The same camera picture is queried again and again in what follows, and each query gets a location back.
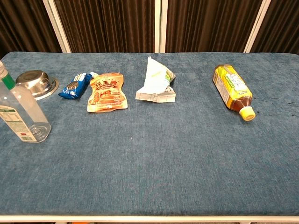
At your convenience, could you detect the white partition frame post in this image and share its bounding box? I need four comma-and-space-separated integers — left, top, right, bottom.
154, 0, 168, 53
243, 0, 271, 53
43, 0, 71, 53

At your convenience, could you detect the blue cookie packet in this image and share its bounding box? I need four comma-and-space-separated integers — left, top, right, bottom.
57, 72, 94, 99

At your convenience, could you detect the stainless steel bowl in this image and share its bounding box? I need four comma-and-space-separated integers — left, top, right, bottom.
15, 70, 60, 101

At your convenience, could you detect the yellow tea bottle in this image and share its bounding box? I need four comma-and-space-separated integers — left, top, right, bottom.
212, 64, 256, 121

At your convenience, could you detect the clear plastic bottle green label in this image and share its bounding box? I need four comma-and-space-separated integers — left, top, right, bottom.
0, 61, 52, 143

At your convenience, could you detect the dark brown pleated curtain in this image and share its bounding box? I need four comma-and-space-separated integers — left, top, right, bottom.
0, 0, 63, 59
54, 0, 156, 53
165, 0, 264, 53
251, 0, 299, 56

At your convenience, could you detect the blue fabric table cover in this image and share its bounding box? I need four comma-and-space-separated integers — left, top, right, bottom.
0, 51, 299, 217

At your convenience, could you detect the white table frame edge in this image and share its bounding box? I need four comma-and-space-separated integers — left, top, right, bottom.
0, 214, 299, 224

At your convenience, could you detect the orange peanut butter pouch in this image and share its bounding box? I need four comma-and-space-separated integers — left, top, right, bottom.
87, 71, 128, 112

